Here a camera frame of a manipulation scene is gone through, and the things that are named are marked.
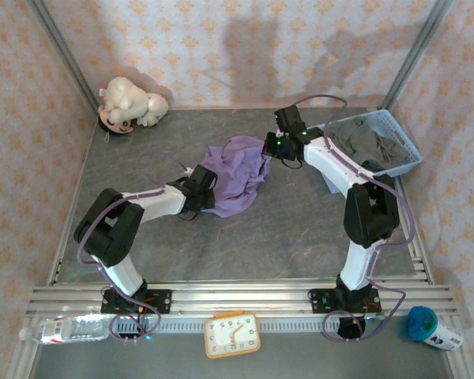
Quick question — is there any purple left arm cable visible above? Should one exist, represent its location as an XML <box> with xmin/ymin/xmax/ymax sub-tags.
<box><xmin>76</xmin><ymin>152</ymin><xmax>193</xmax><ymax>344</ymax></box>

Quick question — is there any grey slotted cable duct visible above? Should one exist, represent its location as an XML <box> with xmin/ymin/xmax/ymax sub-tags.
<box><xmin>114</xmin><ymin>317</ymin><xmax>340</xmax><ymax>333</ymax></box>

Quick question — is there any clear plastic water bottle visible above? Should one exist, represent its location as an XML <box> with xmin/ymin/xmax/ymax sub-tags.
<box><xmin>18</xmin><ymin>313</ymin><xmax>111</xmax><ymax>345</ymax></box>

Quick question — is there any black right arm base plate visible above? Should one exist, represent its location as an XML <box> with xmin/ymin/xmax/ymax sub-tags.
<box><xmin>307</xmin><ymin>287</ymin><xmax>380</xmax><ymax>315</ymax></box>

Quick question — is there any white plush doll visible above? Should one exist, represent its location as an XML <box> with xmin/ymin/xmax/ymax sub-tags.
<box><xmin>97</xmin><ymin>76</ymin><xmax>170</xmax><ymax>137</ymax></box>

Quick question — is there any aluminium front rail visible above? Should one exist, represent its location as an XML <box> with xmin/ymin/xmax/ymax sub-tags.
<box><xmin>27</xmin><ymin>282</ymin><xmax>457</xmax><ymax>319</ymax></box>

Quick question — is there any orange white alarm clock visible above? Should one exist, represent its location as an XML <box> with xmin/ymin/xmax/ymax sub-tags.
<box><xmin>203</xmin><ymin>311</ymin><xmax>261</xmax><ymax>359</ymax></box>

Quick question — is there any aluminium frame post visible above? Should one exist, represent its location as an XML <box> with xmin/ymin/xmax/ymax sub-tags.
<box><xmin>27</xmin><ymin>0</ymin><xmax>100</xmax><ymax>115</ymax></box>
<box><xmin>381</xmin><ymin>0</ymin><xmax>453</xmax><ymax>111</ymax></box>

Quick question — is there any light blue plastic basket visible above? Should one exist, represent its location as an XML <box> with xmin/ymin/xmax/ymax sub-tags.
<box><xmin>307</xmin><ymin>109</ymin><xmax>423</xmax><ymax>194</ymax></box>

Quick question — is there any grey garment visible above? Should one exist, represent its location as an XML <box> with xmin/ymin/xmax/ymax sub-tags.
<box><xmin>335</xmin><ymin>120</ymin><xmax>406</xmax><ymax>169</ymax></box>

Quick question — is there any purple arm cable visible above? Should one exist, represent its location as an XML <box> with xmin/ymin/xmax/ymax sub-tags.
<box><xmin>290</xmin><ymin>93</ymin><xmax>416</xmax><ymax>343</ymax></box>
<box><xmin>76</xmin><ymin>152</ymin><xmax>193</xmax><ymax>344</ymax></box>

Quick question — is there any white cup with blue lid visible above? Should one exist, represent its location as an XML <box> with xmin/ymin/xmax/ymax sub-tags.
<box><xmin>405</xmin><ymin>306</ymin><xmax>465</xmax><ymax>351</ymax></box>

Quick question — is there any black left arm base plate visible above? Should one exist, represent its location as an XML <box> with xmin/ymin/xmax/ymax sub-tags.
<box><xmin>101</xmin><ymin>289</ymin><xmax>172</xmax><ymax>315</ymax></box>

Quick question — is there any purple t-shirt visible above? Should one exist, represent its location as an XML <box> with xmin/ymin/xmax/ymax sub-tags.
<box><xmin>203</xmin><ymin>135</ymin><xmax>273</xmax><ymax>219</ymax></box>

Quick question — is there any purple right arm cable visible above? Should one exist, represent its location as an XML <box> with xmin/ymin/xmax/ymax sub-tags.
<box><xmin>290</xmin><ymin>93</ymin><xmax>416</xmax><ymax>343</ymax></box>

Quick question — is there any aluminium table side rail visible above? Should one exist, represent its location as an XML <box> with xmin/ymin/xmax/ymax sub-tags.
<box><xmin>394</xmin><ymin>177</ymin><xmax>434</xmax><ymax>285</ymax></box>
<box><xmin>47</xmin><ymin>114</ymin><xmax>98</xmax><ymax>285</ymax></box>

